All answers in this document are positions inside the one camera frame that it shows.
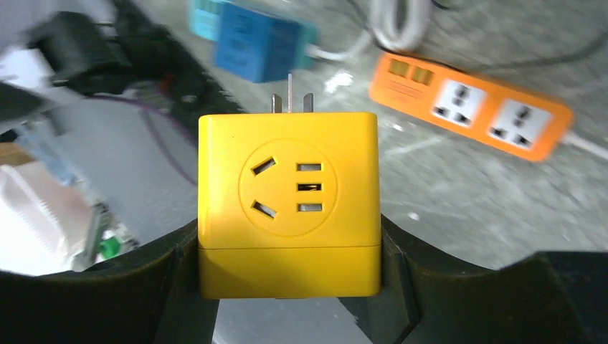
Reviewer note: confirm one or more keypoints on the teal power strip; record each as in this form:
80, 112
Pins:
204, 17

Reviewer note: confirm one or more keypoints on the blue cube socket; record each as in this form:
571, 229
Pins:
256, 45

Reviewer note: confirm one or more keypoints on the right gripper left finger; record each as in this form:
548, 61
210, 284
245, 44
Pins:
149, 295

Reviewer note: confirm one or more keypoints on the orange power strip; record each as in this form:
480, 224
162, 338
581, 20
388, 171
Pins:
512, 119

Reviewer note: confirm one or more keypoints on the yellow cube socket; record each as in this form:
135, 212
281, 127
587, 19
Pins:
289, 204

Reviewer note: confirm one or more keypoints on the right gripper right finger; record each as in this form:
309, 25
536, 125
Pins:
430, 296

